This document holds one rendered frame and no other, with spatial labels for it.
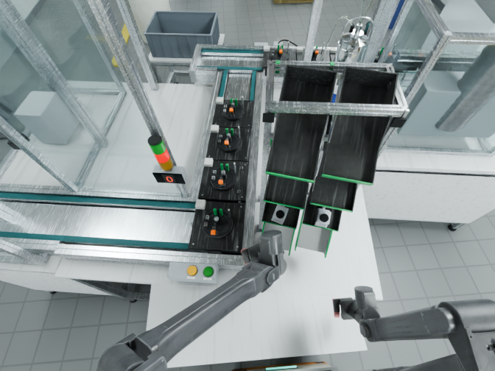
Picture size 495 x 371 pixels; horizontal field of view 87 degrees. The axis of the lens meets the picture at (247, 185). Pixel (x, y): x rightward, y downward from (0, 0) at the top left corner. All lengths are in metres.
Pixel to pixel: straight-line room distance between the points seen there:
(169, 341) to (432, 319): 0.47
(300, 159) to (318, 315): 0.76
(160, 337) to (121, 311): 1.76
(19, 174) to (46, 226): 0.50
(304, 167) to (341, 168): 0.10
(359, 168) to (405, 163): 1.04
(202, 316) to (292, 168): 0.42
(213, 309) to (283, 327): 0.66
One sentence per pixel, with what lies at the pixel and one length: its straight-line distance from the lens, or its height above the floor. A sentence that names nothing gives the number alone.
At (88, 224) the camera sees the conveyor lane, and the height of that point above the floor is 0.92.
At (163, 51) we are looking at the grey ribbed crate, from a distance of 2.89.
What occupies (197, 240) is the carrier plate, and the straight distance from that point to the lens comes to 1.23.
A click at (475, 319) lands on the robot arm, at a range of 0.60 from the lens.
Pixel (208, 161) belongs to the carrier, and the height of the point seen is 0.99.
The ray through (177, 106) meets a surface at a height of 0.86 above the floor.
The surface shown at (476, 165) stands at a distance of 2.01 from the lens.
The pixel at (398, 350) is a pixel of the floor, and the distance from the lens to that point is 2.32.
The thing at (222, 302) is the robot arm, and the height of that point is 1.47.
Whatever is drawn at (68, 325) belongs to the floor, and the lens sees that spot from 2.48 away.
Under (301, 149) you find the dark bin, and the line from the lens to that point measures 0.74.
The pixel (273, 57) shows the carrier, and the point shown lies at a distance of 2.11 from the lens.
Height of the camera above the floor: 2.10
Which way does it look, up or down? 58 degrees down
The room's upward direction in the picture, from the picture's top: 2 degrees counter-clockwise
